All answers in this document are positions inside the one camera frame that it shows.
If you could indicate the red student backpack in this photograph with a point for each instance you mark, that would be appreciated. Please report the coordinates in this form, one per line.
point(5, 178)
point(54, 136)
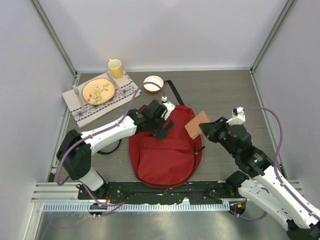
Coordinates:
point(169, 162)

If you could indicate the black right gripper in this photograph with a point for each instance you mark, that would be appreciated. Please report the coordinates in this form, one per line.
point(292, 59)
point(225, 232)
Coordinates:
point(210, 129)

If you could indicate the pink handled knife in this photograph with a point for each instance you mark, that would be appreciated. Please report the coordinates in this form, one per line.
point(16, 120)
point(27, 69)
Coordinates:
point(115, 84)

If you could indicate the yellow mug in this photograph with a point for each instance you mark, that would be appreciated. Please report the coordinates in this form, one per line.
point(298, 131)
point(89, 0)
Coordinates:
point(116, 68)

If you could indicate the pink handled fork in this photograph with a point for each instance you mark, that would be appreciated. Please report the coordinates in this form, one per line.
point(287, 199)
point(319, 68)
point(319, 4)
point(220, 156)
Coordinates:
point(77, 93)

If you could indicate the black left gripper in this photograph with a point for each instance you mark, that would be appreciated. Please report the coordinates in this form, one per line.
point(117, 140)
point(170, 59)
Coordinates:
point(160, 133)

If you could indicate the yellow bird plate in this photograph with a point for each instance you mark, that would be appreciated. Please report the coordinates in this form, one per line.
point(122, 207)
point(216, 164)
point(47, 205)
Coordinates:
point(98, 91)

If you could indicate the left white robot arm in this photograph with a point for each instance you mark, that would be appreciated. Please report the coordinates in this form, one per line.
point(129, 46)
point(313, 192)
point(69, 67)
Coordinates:
point(76, 151)

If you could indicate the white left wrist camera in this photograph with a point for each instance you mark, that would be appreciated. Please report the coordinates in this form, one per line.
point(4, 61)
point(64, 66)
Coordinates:
point(169, 107)

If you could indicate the orange white bowl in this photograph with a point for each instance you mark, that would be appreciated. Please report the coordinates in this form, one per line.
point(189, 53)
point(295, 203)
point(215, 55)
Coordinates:
point(153, 84)

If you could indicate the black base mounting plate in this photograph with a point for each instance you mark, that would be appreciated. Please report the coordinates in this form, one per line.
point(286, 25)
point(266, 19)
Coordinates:
point(137, 193)

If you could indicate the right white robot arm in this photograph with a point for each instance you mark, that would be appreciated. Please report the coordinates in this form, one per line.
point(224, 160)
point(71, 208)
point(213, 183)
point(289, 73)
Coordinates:
point(258, 181)

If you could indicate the aluminium front rail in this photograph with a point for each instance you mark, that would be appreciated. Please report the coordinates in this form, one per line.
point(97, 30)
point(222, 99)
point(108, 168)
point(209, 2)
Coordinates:
point(46, 192)

